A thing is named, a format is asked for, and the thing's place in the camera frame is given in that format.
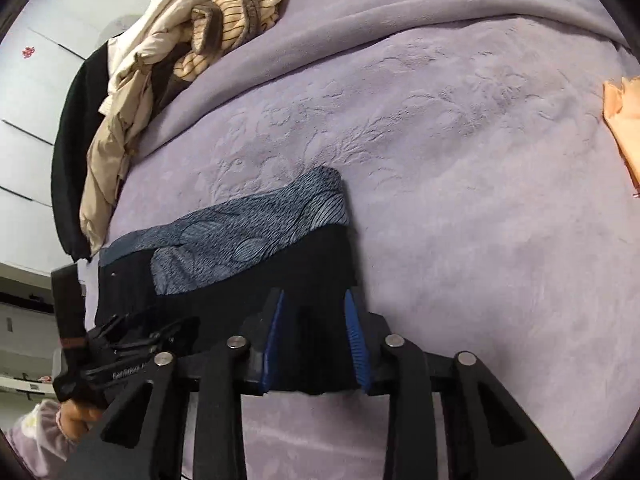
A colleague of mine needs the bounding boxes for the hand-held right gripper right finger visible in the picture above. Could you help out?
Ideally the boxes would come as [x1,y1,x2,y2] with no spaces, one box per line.
[344,287,576,480]

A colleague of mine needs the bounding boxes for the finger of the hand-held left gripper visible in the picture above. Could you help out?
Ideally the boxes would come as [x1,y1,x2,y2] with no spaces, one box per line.
[92,314,177,347]
[115,316,202,362]

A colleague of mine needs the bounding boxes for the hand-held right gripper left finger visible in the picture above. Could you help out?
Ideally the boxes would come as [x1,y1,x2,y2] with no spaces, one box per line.
[65,287,286,480]

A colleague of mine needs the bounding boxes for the black pants with floral stripe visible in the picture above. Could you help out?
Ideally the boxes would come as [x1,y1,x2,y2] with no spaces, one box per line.
[95,166,373,396]

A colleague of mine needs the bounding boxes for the person's left hand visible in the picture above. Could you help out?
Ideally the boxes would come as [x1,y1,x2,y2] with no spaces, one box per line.
[56,400,104,442]

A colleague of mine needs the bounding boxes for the white shelf unit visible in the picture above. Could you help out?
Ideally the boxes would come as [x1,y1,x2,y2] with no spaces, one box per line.
[0,260,57,397]

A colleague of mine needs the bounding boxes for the purple embossed blanket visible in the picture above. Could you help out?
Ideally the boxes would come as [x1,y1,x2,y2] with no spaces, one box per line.
[82,0,640,480]

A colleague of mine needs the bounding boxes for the black garment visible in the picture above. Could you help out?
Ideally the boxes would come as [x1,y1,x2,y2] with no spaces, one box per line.
[50,42,127,262]

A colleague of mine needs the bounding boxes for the beige puffer jacket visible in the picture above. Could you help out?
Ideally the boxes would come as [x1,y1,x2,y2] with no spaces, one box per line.
[80,0,251,257]

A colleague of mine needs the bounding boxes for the white wardrobe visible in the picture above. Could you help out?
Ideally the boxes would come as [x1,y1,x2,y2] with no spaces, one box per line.
[0,0,166,267]

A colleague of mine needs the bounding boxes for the beige striped garment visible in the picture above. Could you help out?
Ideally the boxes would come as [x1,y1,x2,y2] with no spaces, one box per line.
[172,0,322,82]

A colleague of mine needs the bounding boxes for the pale orange cloth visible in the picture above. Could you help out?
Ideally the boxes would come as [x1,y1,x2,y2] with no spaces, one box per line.
[602,76,640,196]

